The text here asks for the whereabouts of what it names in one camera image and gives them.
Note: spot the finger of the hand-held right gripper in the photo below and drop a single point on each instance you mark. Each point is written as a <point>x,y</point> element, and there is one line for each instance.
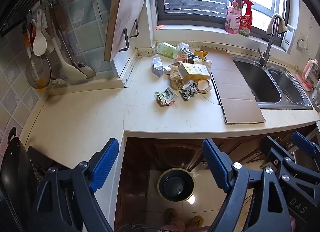
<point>271,148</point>
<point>303,143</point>

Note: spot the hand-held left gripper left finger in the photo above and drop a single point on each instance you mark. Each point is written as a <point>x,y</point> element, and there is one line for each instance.
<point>106,162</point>

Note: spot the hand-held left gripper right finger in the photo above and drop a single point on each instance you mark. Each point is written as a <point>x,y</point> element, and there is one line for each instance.
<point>215,164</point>

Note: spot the round black bin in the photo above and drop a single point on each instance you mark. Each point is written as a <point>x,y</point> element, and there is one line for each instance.
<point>176,187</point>

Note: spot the white crushed paper cup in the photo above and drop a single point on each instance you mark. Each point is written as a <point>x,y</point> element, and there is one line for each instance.
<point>203,84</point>

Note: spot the blue dotted carton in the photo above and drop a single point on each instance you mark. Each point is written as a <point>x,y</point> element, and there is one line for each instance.
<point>157,68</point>

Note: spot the light green paper cup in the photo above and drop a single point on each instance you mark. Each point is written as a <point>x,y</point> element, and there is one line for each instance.
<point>167,49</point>

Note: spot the yellow slipper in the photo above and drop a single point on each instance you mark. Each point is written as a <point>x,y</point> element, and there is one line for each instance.
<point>171,213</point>
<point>197,220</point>

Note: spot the black gas stove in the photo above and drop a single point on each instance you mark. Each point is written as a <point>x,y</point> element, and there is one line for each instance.
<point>40,158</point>

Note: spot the flat cardboard sheet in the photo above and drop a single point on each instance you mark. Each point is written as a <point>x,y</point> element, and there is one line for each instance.
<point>235,91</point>

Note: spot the stainless steel double sink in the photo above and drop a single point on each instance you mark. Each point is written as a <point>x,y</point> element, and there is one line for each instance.
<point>260,81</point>

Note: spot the pink sponge holder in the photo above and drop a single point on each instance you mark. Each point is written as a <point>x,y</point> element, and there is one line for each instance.
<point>308,71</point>

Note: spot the person's leg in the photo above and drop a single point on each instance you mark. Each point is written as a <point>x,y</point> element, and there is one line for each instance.
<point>175,228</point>

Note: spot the black and white wrapper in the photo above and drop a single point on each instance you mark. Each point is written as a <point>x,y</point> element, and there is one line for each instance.
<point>188,91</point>

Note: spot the green and red wrapper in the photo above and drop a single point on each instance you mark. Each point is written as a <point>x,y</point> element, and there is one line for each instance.
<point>166,95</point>

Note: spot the black wok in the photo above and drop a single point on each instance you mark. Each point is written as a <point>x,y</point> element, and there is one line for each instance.
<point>15,172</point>

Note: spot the brown paper bread bag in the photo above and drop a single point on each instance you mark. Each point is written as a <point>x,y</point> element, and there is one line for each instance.
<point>176,79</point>

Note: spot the white slotted spatula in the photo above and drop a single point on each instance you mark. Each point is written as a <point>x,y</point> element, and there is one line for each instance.
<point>57,81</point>

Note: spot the yellow and white box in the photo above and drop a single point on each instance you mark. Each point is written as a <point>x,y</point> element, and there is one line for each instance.
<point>196,71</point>

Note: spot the steel kitchen faucet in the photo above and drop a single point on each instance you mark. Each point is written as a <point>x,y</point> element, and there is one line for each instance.
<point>267,49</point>

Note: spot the white plastic ladle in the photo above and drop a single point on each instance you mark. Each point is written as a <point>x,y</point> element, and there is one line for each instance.
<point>71,68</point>

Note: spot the white crumpled tissue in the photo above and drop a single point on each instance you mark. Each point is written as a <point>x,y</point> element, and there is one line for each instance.
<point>203,62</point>

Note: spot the brown and green carton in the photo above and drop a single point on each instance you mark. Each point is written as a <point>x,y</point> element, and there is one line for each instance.
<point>186,59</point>

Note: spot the yellow pouch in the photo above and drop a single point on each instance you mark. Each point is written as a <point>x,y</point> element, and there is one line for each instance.
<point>201,53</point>

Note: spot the metal mesh strainer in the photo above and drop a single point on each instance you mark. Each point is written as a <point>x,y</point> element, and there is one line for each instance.
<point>38,71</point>

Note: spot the silver foil wrapper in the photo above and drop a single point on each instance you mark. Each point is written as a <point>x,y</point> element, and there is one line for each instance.
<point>187,52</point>

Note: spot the beige dish cloth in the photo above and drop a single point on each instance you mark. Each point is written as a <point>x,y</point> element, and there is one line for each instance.
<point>282,24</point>

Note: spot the red spray bottle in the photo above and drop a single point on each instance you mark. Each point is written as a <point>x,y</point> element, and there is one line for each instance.
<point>246,23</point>

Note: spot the pink soap pump bottle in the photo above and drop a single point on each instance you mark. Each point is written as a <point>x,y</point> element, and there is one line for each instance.
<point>232,19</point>

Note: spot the white rice paddle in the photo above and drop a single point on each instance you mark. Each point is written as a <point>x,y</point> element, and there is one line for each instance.
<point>39,39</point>

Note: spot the orange marker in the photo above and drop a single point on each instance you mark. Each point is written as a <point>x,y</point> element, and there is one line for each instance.
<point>160,26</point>

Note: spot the wooden cutting board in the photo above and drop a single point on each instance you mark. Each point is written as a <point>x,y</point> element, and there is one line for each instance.
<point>125,16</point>

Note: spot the brown wooden spoon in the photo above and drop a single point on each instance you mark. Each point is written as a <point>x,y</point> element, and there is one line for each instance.
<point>59,16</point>

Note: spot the white wall socket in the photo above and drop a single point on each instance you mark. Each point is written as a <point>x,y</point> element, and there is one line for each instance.
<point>303,43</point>

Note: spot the black utensil rail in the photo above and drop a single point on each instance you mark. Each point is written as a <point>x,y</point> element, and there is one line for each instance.
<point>22,9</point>

